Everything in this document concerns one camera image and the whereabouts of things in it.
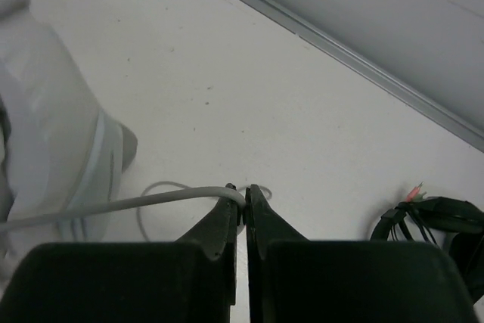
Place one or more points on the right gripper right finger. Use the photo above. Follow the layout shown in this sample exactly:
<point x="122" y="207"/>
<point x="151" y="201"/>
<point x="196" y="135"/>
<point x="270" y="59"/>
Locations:
<point x="294" y="279"/>

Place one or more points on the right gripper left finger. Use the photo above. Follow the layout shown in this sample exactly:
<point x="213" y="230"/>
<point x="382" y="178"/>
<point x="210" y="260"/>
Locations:
<point x="192" y="279"/>

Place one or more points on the grey headphones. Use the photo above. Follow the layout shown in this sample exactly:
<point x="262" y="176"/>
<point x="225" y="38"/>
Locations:
<point x="60" y="149"/>

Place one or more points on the black headphones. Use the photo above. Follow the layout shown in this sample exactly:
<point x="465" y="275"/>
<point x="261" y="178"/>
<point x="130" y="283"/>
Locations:
<point x="460" y="221"/>

